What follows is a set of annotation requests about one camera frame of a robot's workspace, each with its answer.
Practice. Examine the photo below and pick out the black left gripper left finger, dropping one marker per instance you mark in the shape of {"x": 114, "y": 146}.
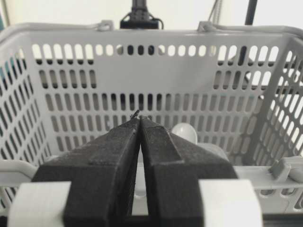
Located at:
{"x": 102, "y": 174}

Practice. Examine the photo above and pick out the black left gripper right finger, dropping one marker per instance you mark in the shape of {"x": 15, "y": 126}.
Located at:
{"x": 172, "y": 167}

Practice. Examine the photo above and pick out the white ceramic chinese spoon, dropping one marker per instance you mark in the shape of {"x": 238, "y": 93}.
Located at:
{"x": 184, "y": 130}

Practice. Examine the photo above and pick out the grey plastic shopping basket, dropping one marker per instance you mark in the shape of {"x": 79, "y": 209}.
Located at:
{"x": 240, "y": 87}

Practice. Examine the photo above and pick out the black vertical pole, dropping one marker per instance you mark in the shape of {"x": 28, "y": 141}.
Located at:
{"x": 251, "y": 9}

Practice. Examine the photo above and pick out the black camera stand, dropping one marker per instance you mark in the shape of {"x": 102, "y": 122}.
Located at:
{"x": 140, "y": 18}

